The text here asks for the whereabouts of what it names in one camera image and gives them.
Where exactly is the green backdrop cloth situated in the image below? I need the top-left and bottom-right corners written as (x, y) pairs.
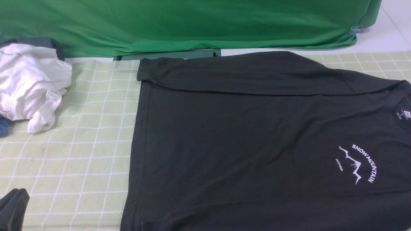
top-left (0, 0), bottom-right (381, 57)

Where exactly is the blue garment piece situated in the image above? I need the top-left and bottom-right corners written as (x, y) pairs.
top-left (0, 115), bottom-right (9, 137)

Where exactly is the white crumpled garment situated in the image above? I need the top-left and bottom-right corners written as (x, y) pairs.
top-left (0, 44), bottom-right (72, 133)

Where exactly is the dark green metal base bar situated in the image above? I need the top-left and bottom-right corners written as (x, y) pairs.
top-left (113, 49), bottom-right (221, 61)

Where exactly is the light green checkered table mat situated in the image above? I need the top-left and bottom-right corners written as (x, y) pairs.
top-left (1, 52), bottom-right (410, 231)

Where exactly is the blue binder clip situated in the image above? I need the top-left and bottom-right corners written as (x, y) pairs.
top-left (348, 25), bottom-right (364, 38)

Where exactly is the dark gray long-sleeved shirt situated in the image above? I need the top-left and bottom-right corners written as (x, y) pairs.
top-left (120, 51), bottom-right (411, 231)

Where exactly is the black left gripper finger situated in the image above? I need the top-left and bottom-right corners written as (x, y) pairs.
top-left (0, 188), bottom-right (30, 231)

